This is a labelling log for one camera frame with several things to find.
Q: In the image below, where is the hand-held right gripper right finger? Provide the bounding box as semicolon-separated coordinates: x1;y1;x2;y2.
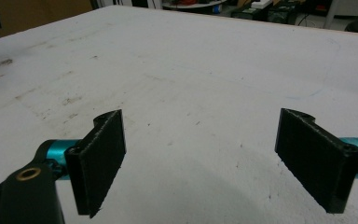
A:
274;107;358;215

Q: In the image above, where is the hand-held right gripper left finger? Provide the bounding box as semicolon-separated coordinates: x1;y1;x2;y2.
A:
64;108;128;219

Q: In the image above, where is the white foam mat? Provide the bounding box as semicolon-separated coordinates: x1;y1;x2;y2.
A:
0;4;358;224

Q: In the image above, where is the white desk leg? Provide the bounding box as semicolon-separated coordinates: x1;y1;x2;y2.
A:
322;0;341;30

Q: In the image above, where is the black computer tower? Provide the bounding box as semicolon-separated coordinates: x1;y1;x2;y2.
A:
230;5;269;21
267;2;300;26

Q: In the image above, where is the brown board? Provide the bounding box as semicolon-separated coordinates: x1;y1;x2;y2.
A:
0;0;94;38

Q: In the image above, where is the white box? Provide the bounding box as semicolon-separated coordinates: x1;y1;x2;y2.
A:
250;0;274;9

